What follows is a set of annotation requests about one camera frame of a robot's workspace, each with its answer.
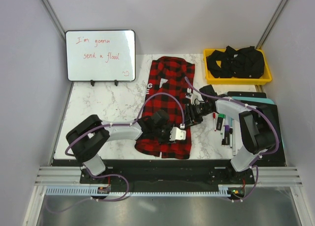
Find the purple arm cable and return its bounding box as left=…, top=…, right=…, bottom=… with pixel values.
left=184, top=76, right=281, bottom=202
left=45, top=93, right=187, bottom=213

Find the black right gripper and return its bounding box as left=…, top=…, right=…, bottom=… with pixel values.
left=181, top=102, right=213, bottom=128

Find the green cap marker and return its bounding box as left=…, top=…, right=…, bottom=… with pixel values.
left=216, top=114, right=225, bottom=131

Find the aluminium frame rail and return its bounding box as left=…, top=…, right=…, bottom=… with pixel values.
left=35, top=166, right=302, bottom=187

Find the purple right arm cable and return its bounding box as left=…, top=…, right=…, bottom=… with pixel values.
left=184, top=76, right=281, bottom=202

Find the red marker pen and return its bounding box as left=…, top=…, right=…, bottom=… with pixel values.
left=212, top=112, right=217, bottom=131

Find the black folder stack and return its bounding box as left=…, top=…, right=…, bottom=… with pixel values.
left=227, top=91, right=286, bottom=167

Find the yellow plastic bin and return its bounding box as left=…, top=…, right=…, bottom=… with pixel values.
left=203, top=49, right=272, bottom=85

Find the purple cap marker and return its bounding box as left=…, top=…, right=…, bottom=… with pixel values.
left=224, top=125, right=232, bottom=137

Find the red black plaid shirt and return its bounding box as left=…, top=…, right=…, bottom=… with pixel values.
left=134, top=56, right=195, bottom=160

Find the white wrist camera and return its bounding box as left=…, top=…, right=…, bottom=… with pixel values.
left=185, top=88, right=203, bottom=105
left=169, top=124, right=187, bottom=142

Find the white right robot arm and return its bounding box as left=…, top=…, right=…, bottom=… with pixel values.
left=185, top=85, right=281, bottom=184

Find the teal notebook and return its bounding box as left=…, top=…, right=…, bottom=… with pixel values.
left=232, top=97, right=275, bottom=105

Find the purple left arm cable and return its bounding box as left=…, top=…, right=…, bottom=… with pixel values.
left=45, top=93, right=187, bottom=213

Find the black shirt in bin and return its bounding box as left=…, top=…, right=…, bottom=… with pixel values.
left=206, top=46, right=265, bottom=79

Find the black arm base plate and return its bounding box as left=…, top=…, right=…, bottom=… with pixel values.
left=80, top=160, right=254, bottom=193

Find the white slotted cable duct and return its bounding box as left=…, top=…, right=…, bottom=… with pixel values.
left=45, top=185, right=158, bottom=196

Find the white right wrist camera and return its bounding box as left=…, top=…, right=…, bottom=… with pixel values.
left=185, top=88, right=203, bottom=105

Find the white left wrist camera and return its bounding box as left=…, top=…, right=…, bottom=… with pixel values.
left=169, top=124, right=187, bottom=142

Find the white dry erase board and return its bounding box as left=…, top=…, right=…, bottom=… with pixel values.
left=65, top=30, right=136, bottom=82

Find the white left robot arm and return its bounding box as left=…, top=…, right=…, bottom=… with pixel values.
left=66, top=110, right=176, bottom=183

